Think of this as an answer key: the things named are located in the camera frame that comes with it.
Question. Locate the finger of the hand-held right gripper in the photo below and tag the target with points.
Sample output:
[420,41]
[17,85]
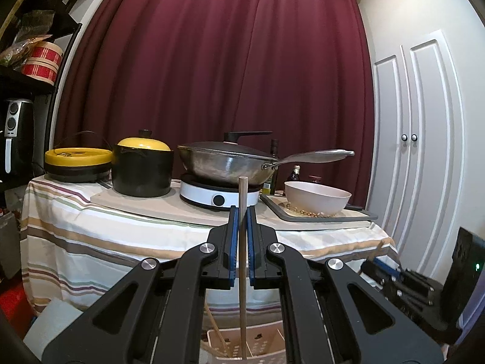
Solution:
[394,292]
[401,273]

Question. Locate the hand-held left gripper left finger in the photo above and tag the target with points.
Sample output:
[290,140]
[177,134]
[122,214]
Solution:
[235,231]

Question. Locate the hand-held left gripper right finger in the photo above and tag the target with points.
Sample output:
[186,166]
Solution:
[250,231]

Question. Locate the wooden chopstick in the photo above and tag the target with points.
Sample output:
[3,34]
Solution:
[242,311]
[216,330]
[375,254]

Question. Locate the pink plastic utensil basket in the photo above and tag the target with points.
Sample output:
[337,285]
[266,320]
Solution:
[261,345]

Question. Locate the grey tray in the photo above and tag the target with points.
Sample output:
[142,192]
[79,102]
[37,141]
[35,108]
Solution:
[272,206]

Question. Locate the white induction cooker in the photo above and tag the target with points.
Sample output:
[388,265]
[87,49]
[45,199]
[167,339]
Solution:
[206,197]

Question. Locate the green oil bottle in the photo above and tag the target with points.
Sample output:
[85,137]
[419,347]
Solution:
[268,187]

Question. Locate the beaded trivet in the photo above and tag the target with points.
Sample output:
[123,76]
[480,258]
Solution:
[299,212]

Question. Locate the steel wok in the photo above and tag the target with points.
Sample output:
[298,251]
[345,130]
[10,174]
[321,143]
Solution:
[223,167]

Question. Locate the beige bowl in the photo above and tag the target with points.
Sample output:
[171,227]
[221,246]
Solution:
[316,199]

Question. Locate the dark glass bottle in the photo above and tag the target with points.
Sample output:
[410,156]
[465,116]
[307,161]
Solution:
[274,148]

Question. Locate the black pot with yellow lid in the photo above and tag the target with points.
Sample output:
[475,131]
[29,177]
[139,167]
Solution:
[142,167]

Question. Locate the striped tablecloth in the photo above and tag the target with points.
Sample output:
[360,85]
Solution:
[113,242]

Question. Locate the white wardrobe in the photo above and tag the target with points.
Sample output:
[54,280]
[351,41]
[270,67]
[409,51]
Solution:
[424,151]

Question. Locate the maroon curtain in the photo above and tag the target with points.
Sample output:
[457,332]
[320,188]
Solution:
[212,64]

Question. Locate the flat black pan yellow lid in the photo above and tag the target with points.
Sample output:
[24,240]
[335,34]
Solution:
[77,163]

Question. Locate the red bag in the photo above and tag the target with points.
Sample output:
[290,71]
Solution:
[11,295]

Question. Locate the black air fryer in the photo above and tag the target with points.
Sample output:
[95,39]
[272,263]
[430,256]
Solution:
[15,132]

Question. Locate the red striped round box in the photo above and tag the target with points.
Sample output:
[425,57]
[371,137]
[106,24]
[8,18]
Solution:
[39,64]

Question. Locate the black shelf unit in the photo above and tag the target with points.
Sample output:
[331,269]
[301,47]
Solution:
[26,79]

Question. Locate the snack packets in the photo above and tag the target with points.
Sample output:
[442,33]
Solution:
[24,41]

